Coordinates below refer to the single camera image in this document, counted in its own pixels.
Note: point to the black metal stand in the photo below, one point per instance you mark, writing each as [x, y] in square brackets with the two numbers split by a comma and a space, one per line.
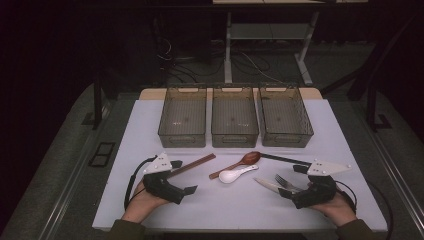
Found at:
[97, 103]
[371, 100]

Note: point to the brown wooden spoon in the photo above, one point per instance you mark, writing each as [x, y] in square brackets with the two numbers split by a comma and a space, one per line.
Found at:
[250, 157]

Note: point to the metal table knife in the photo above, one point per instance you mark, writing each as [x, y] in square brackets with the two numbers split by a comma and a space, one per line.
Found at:
[266, 184]

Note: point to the metal fork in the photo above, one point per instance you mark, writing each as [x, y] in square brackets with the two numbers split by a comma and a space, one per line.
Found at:
[283, 181]

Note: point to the person's right hand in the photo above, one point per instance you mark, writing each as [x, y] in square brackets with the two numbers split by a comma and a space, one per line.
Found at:
[340, 210]

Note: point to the person's left hand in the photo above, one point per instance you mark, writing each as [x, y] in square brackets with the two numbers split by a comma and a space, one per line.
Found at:
[141, 205]

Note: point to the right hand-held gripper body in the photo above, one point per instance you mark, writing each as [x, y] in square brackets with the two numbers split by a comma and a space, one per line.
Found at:
[316, 193]

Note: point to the white ceramic spoon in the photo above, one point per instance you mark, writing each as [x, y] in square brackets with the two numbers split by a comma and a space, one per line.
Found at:
[228, 176]

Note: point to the clear grey plastic bin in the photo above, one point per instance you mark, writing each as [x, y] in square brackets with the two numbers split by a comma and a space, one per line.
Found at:
[183, 116]
[235, 116]
[283, 116]

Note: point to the white table mat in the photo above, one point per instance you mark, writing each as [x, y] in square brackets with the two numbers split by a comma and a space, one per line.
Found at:
[233, 206]

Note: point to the black floor socket frame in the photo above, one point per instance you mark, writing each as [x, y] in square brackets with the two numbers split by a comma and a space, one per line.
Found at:
[101, 154]

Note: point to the white-framed desk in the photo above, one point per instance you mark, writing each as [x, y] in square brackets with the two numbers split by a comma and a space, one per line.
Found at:
[266, 31]

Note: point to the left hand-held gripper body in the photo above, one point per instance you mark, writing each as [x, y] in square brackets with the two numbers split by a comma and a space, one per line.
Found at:
[163, 188]

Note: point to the metal floor rail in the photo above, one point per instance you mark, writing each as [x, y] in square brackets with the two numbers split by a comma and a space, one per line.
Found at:
[66, 193]
[396, 173]

